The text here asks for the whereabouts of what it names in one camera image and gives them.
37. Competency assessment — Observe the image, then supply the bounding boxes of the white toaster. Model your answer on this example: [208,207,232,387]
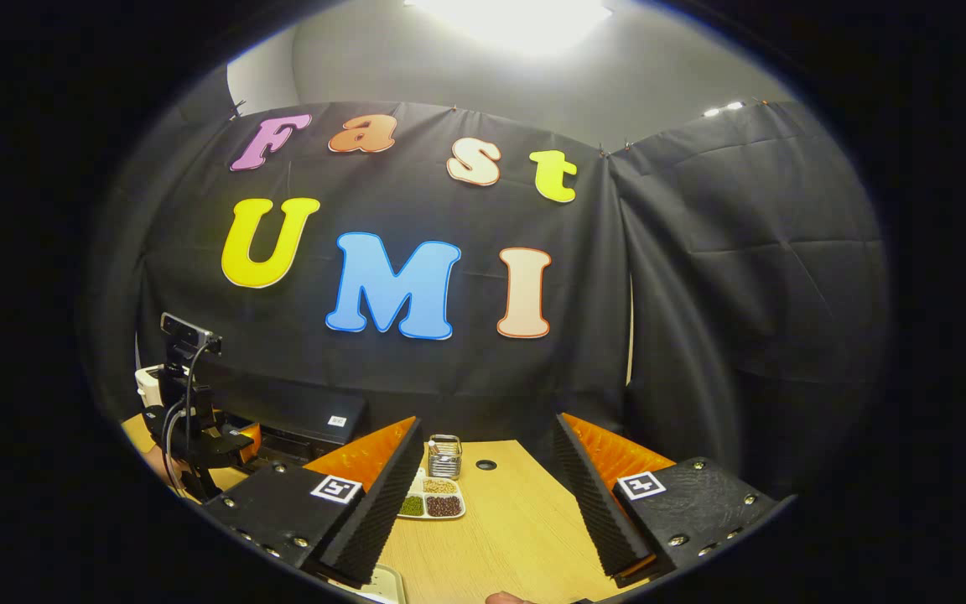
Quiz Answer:
[135,365,167,405]

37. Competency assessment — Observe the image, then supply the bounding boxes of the black electric oven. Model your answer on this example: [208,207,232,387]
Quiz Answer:
[215,373,371,471]

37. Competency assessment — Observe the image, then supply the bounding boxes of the black backdrop cloth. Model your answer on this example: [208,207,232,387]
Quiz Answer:
[85,63,891,504]

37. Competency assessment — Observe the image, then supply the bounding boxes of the black camera cable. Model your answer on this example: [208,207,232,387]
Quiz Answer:
[161,357,200,500]

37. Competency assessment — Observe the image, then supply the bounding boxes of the white divided plate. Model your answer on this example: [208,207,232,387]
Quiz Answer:
[397,470,467,521]

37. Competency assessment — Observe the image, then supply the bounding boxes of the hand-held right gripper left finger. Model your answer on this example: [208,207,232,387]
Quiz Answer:
[198,417,425,588]

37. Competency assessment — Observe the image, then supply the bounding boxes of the metal wire holder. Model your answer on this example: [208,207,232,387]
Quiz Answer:
[428,434,463,481]

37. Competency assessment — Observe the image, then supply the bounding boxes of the cream square food plate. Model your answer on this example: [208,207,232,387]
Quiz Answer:
[340,566,407,604]

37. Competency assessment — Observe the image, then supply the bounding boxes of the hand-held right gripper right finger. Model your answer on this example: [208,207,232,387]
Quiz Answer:
[556,413,777,588]

